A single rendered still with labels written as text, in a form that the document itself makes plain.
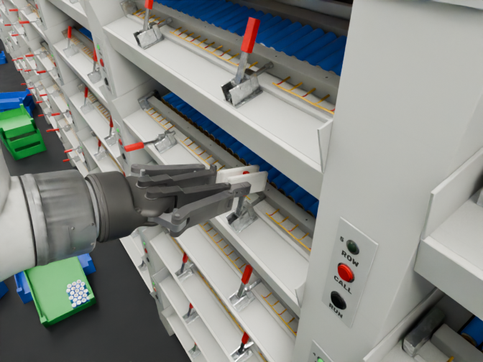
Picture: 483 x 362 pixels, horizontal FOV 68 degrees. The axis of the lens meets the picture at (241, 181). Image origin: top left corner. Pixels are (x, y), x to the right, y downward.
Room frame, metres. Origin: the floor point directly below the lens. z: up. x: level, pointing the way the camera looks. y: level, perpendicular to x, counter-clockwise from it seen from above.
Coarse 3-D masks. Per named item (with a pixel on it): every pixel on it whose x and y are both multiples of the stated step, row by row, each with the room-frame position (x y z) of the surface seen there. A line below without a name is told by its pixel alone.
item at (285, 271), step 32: (128, 96) 0.76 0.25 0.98; (160, 96) 0.81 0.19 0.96; (128, 128) 0.74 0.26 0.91; (160, 128) 0.68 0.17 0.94; (160, 160) 0.58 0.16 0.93; (192, 160) 0.56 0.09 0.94; (224, 224) 0.40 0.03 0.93; (256, 224) 0.39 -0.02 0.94; (288, 224) 0.38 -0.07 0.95; (256, 256) 0.34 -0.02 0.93; (288, 256) 0.33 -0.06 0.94; (288, 288) 0.28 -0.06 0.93
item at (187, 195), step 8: (216, 184) 0.36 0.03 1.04; (224, 184) 0.36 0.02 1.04; (152, 192) 0.31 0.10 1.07; (160, 192) 0.31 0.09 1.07; (168, 192) 0.32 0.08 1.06; (176, 192) 0.32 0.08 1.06; (184, 192) 0.33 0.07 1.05; (192, 192) 0.33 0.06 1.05; (200, 192) 0.34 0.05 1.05; (208, 192) 0.34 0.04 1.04; (216, 192) 0.35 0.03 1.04; (176, 200) 0.33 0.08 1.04; (184, 200) 0.33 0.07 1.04; (192, 200) 0.33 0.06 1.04
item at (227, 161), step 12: (156, 108) 0.73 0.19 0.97; (168, 108) 0.71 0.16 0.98; (156, 120) 0.70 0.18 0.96; (168, 120) 0.69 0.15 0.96; (180, 120) 0.66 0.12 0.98; (192, 132) 0.61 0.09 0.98; (204, 144) 0.57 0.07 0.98; (216, 144) 0.56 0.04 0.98; (216, 156) 0.53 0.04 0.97; (228, 156) 0.52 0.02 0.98; (228, 168) 0.51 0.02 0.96; (264, 192) 0.42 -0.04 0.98; (276, 192) 0.42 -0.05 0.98; (276, 204) 0.40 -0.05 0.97; (288, 204) 0.39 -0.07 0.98; (288, 216) 0.38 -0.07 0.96; (300, 216) 0.37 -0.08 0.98; (312, 216) 0.37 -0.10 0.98; (300, 228) 0.37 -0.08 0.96; (312, 228) 0.35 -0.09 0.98
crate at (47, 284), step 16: (32, 272) 0.98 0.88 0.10; (48, 272) 0.99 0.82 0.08; (64, 272) 1.00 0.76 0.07; (80, 272) 1.01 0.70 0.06; (32, 288) 0.92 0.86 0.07; (48, 288) 0.93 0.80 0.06; (64, 288) 0.94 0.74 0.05; (48, 304) 0.87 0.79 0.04; (64, 304) 0.88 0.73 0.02; (48, 320) 0.80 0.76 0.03
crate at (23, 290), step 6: (78, 258) 1.14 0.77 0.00; (84, 258) 1.14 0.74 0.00; (90, 258) 1.07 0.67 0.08; (84, 264) 1.10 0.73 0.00; (90, 264) 1.06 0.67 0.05; (84, 270) 1.04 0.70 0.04; (90, 270) 1.05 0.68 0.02; (18, 276) 1.03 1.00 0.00; (24, 276) 1.03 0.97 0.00; (18, 282) 0.98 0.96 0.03; (24, 282) 1.00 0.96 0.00; (18, 288) 0.93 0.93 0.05; (24, 288) 0.97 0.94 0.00; (24, 294) 0.90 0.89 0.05; (30, 294) 0.91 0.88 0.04; (24, 300) 0.90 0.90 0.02; (30, 300) 0.91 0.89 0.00
